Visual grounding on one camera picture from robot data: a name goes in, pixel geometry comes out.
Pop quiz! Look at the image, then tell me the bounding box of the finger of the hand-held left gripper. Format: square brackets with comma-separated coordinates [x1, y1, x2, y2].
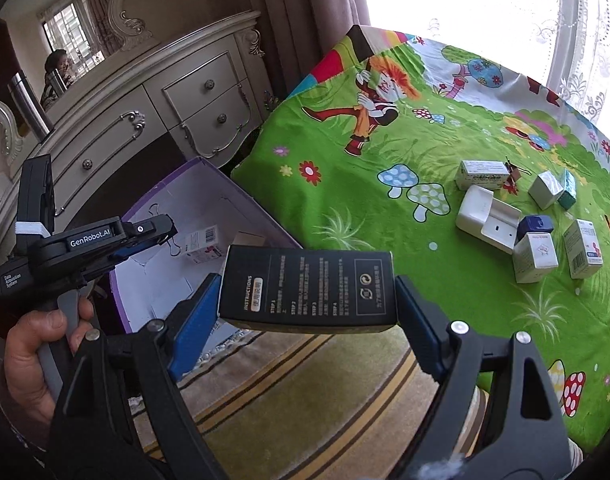
[119, 214, 178, 248]
[86, 245, 138, 286]

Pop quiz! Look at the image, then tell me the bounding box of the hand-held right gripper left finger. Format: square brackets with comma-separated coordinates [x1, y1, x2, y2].
[47, 272, 223, 480]

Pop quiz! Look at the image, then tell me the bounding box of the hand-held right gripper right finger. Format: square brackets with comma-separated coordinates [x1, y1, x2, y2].
[390, 275, 573, 480]

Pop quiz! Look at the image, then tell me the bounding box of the black binder clip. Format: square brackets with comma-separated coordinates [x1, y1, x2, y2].
[147, 202, 184, 262]

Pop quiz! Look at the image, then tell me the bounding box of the purple cardboard box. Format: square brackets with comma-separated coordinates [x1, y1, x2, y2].
[109, 156, 306, 356]

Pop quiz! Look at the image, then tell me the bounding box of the black box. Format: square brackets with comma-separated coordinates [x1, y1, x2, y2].
[219, 245, 398, 336]

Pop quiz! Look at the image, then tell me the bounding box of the small silver box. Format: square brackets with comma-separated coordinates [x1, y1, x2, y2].
[527, 170, 564, 210]

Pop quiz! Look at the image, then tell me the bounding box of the person's left hand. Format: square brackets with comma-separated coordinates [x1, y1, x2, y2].
[5, 299, 96, 423]

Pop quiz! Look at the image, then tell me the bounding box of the white box with pink label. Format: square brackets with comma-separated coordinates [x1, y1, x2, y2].
[185, 225, 223, 266]

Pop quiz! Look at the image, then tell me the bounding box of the green cartoon printed bed sheet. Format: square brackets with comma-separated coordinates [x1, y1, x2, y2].
[230, 24, 610, 453]

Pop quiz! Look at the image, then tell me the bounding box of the ornate white dresser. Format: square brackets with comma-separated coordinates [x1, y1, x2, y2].
[0, 10, 266, 281]

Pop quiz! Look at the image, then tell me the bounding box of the white plastic charger dock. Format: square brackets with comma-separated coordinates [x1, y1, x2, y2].
[456, 185, 522, 255]

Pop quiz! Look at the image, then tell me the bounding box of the striped beige blanket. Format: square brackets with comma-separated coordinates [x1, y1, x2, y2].
[130, 327, 490, 480]

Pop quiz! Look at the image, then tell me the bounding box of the white box with grey emblem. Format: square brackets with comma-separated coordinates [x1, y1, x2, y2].
[512, 232, 560, 285]

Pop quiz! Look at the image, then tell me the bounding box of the blue capped item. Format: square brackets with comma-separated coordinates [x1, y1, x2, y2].
[516, 214, 553, 243]

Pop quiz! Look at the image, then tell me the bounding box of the steel thermos bottle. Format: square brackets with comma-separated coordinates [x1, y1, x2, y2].
[7, 71, 53, 137]

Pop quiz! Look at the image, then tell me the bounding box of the white green box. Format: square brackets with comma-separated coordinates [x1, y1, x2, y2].
[455, 160, 510, 192]

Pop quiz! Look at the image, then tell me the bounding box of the white box with blue label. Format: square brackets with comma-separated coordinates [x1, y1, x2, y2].
[563, 218, 604, 280]

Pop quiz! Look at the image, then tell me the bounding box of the teal box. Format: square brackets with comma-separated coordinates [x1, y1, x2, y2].
[556, 169, 580, 211]

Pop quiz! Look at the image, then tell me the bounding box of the ornate framed mirror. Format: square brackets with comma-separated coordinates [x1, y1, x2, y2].
[0, 0, 150, 126]

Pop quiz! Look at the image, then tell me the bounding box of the brown curtain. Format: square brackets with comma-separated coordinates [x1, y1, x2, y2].
[205, 0, 370, 126]

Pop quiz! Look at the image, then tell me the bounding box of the white lace curtain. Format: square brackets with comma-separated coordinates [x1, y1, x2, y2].
[360, 0, 610, 136]

